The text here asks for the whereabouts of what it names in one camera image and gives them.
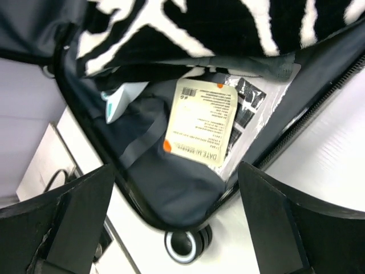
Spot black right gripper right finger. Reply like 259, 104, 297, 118
238, 162, 364, 273

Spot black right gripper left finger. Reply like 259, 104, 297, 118
1, 165, 115, 273

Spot teal headphones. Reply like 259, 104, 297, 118
100, 82, 149, 124

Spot white orange eyelid paste packet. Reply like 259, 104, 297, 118
163, 78, 238, 167

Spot zebra striped towel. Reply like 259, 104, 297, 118
76, 1, 364, 78

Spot black hard-shell suitcase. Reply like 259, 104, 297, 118
0, 0, 365, 263

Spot silver packet with black strips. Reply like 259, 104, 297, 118
208, 63, 301, 182

